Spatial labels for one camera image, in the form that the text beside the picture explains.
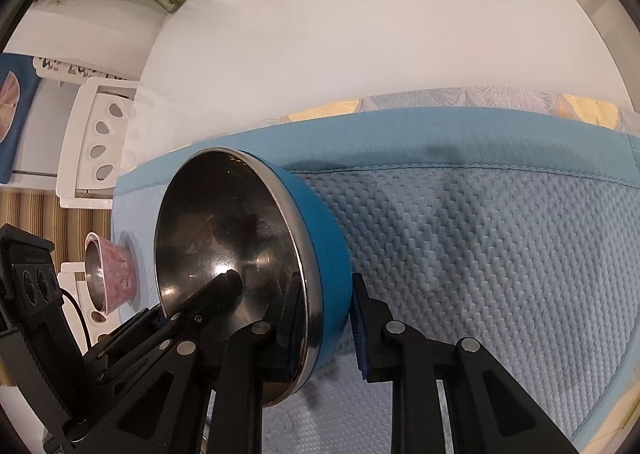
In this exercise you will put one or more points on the pink patterned steel cup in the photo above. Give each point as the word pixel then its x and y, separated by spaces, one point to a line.
pixel 117 269

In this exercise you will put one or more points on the blue textured mat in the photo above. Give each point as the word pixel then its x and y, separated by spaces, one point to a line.
pixel 475 234

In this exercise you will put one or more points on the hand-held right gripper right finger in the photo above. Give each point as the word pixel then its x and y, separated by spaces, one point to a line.
pixel 359 329

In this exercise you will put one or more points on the blue steel bowl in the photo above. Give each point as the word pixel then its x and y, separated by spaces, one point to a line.
pixel 225 214

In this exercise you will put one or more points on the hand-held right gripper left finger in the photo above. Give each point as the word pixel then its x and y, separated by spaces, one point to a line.
pixel 250 359

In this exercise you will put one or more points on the ornate white chair back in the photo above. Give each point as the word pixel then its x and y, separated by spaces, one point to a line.
pixel 75 68

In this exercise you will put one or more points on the striped rug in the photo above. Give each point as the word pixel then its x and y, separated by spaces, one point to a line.
pixel 30 209

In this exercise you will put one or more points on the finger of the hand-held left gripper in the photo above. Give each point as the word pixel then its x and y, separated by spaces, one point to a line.
pixel 215 291

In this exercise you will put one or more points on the blue framed picture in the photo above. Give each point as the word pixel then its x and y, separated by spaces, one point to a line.
pixel 15 109

